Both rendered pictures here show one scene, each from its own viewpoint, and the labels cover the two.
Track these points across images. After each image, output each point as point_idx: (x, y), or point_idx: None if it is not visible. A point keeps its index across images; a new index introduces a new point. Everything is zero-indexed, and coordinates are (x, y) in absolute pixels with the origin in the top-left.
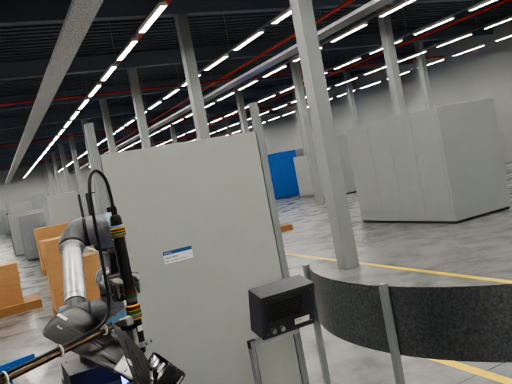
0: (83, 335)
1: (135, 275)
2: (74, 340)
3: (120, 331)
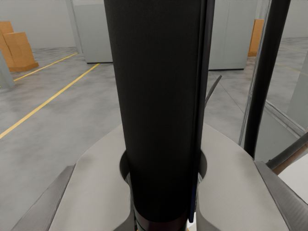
0: (290, 145)
1: (116, 137)
2: (301, 137)
3: (211, 88)
